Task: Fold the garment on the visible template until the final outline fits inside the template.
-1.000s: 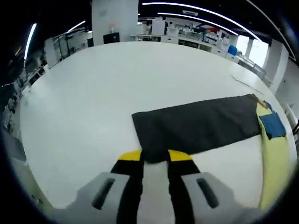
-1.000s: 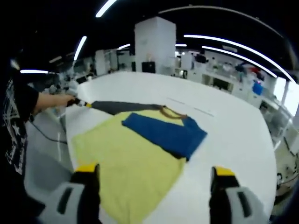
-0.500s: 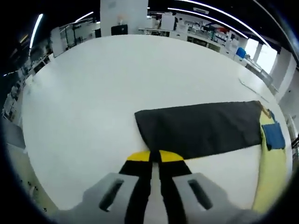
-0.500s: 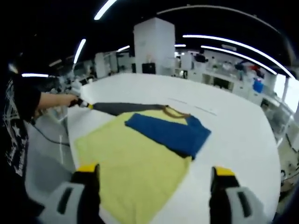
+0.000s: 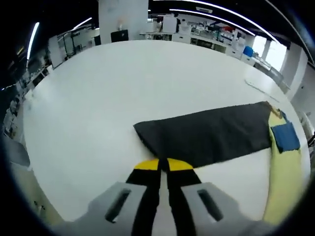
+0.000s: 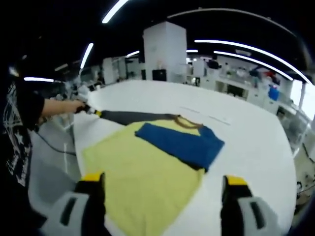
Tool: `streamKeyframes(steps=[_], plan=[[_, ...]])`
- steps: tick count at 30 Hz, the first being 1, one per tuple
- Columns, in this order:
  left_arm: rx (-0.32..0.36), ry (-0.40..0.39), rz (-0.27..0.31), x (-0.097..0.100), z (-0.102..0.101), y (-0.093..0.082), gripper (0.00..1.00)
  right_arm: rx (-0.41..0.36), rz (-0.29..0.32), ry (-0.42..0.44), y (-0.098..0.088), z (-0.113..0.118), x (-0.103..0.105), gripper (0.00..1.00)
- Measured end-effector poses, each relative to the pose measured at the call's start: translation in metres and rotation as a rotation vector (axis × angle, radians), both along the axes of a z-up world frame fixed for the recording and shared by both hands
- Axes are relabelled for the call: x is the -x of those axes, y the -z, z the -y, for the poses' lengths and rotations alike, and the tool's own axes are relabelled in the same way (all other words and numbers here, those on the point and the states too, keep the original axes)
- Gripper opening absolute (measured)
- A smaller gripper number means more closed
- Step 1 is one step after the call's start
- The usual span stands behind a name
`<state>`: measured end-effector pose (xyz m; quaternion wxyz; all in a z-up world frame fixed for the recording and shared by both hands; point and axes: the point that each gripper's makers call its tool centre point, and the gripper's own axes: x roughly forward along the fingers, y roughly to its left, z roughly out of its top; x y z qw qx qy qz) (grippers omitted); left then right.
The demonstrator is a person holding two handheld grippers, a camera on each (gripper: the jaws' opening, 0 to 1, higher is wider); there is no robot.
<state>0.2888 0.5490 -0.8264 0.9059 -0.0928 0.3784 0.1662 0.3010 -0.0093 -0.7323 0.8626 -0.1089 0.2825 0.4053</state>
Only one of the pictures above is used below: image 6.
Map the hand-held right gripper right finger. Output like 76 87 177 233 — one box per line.
220 175 284 236

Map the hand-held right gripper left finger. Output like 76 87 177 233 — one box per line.
40 172 106 236

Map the yellow garment with coloured sleeves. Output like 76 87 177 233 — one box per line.
82 110 226 236

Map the person's left hand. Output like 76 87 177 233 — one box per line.
61 100 86 115

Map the black box at pillar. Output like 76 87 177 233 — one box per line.
152 69 168 81

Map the person's black printed shirt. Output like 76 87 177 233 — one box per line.
0 81 46 222

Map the white square pillar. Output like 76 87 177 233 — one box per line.
143 21 188 82

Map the blue container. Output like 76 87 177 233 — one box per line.
268 85 280 100

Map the white storage cabinet row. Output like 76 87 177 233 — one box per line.
187 55 296 114

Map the long curved ceiling light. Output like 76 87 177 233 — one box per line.
213 50 293 81
194 39 312 84

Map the black cable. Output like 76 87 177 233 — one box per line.
35 126 77 155

